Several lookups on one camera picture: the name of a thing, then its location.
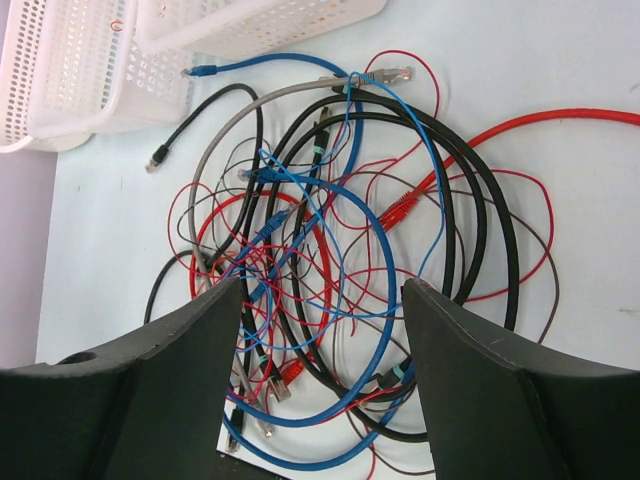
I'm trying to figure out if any clear middle plastic basket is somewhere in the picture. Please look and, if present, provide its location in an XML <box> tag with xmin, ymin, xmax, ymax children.
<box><xmin>27</xmin><ymin>1</ymin><xmax>193</xmax><ymax>139</ymax></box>

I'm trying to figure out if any thin red wire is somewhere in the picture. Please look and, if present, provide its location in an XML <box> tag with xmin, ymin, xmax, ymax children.
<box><xmin>167</xmin><ymin>48</ymin><xmax>556</xmax><ymax>480</ymax></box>

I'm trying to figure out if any cream perforated plastic basket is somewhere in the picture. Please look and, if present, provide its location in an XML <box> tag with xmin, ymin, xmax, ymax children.
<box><xmin>1</xmin><ymin>0</ymin><xmax>90</xmax><ymax>154</ymax></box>

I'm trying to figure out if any thin brown wire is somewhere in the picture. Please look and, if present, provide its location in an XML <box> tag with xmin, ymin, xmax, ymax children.
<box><xmin>177</xmin><ymin>137</ymin><xmax>561</xmax><ymax>476</ymax></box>

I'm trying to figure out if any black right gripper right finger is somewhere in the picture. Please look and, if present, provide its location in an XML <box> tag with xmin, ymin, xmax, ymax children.
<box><xmin>402</xmin><ymin>279</ymin><xmax>639</xmax><ymax>479</ymax></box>

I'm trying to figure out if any thin blue wire top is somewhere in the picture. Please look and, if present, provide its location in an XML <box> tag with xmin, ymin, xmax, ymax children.
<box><xmin>180</xmin><ymin>53</ymin><xmax>364</xmax><ymax>176</ymax></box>

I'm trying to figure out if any clear plastic basket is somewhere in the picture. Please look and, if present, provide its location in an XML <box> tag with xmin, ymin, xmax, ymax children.
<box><xmin>135</xmin><ymin>0</ymin><xmax>386</xmax><ymax>60</ymax></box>
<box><xmin>27</xmin><ymin>1</ymin><xmax>193</xmax><ymax>139</ymax></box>

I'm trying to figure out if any long black cable loop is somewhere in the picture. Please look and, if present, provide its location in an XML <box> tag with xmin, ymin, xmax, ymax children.
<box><xmin>259</xmin><ymin>87</ymin><xmax>521</xmax><ymax>444</ymax></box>

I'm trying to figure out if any short black ethernet cable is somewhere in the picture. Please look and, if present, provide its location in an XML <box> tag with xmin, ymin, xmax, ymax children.
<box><xmin>144</xmin><ymin>83</ymin><xmax>265</xmax><ymax>261</ymax></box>

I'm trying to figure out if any blue ethernet cable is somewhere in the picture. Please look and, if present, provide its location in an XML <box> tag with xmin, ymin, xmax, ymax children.
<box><xmin>222</xmin><ymin>174</ymin><xmax>416</xmax><ymax>474</ymax></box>

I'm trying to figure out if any grey ethernet cable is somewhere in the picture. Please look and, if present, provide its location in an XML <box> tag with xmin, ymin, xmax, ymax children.
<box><xmin>189</xmin><ymin>64</ymin><xmax>416</xmax><ymax>291</ymax></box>

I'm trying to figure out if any clear right plastic basket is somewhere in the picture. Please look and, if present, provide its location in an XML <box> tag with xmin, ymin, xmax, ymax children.
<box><xmin>135</xmin><ymin>0</ymin><xmax>386</xmax><ymax>60</ymax></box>

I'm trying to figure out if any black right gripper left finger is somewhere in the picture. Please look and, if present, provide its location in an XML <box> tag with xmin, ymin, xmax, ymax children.
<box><xmin>1</xmin><ymin>279</ymin><xmax>242</xmax><ymax>479</ymax></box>

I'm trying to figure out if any black ethernet cable left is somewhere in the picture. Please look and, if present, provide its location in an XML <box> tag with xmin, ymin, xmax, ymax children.
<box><xmin>143</xmin><ymin>249</ymin><xmax>201</xmax><ymax>326</ymax></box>

